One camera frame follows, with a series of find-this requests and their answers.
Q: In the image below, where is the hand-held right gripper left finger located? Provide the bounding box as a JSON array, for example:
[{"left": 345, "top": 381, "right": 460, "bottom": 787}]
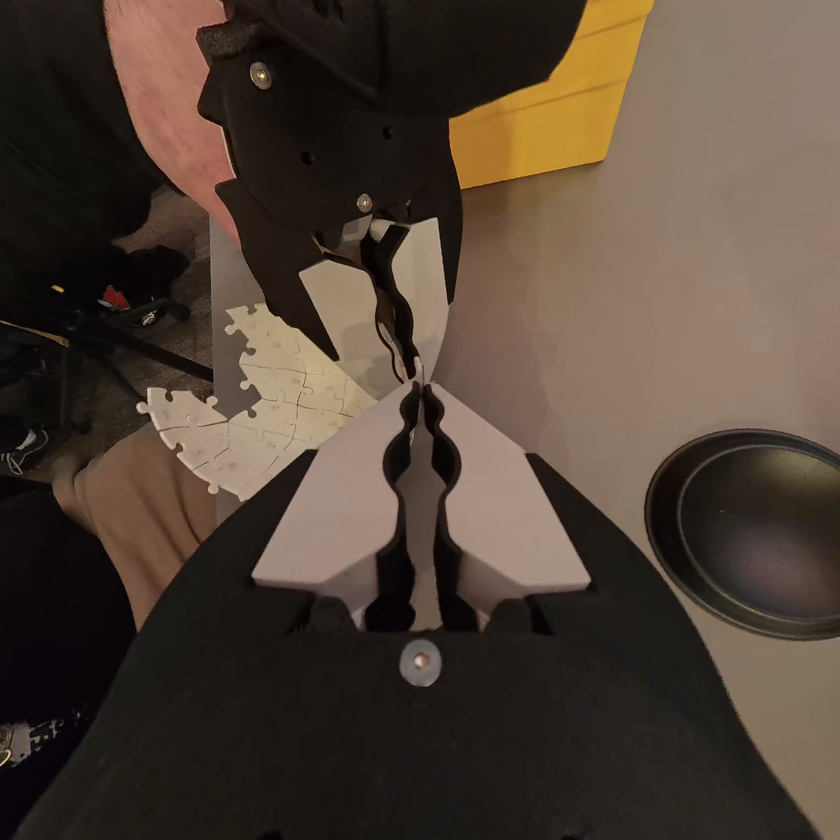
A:
[{"left": 251, "top": 382, "right": 421, "bottom": 632}]

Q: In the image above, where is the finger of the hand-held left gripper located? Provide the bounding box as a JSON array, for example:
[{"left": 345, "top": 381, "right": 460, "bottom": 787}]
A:
[
  {"left": 379, "top": 215, "right": 452, "bottom": 380},
  {"left": 298, "top": 220, "right": 409, "bottom": 400}
]

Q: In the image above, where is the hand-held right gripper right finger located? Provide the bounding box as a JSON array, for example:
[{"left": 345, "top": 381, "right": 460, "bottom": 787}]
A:
[{"left": 423, "top": 382, "right": 592, "bottom": 632}]

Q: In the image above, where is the white curved puzzle ball shell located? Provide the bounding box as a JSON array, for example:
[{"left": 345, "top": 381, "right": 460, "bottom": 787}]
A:
[{"left": 136, "top": 302, "right": 382, "bottom": 503}]

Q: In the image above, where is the person's left forearm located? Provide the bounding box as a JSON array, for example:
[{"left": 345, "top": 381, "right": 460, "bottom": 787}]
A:
[{"left": 0, "top": 0, "right": 168, "bottom": 204}]

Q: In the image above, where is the person's left hand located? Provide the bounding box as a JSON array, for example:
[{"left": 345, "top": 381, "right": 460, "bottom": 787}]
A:
[{"left": 105, "top": 0, "right": 238, "bottom": 238}]

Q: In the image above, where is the yellow drawer cabinet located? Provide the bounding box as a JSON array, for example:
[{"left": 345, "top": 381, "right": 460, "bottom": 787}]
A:
[{"left": 449, "top": 0, "right": 657, "bottom": 191}]

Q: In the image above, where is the black sneaker with red detail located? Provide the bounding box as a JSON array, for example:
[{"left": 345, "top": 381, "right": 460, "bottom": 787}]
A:
[{"left": 97, "top": 246, "right": 193, "bottom": 329}]

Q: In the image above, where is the black tripod leg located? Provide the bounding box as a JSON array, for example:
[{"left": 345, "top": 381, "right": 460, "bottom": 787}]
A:
[{"left": 0, "top": 315, "right": 215, "bottom": 387}]

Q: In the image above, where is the person's tan trouser leg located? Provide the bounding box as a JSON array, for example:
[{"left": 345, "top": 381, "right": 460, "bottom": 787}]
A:
[{"left": 52, "top": 427, "right": 221, "bottom": 631}]

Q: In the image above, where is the black round tin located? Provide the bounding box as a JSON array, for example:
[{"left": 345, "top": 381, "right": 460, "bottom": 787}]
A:
[{"left": 644, "top": 428, "right": 840, "bottom": 641}]

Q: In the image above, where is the person's black jacket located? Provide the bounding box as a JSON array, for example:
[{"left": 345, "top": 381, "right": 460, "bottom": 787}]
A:
[{"left": 0, "top": 479, "right": 140, "bottom": 840}]

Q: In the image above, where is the black sneaker with white laces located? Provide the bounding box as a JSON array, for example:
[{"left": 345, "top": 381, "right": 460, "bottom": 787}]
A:
[{"left": 0, "top": 425, "right": 55, "bottom": 476}]

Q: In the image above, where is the black white patterned strap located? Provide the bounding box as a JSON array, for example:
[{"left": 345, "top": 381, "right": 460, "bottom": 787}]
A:
[{"left": 0, "top": 707, "right": 91, "bottom": 770}]

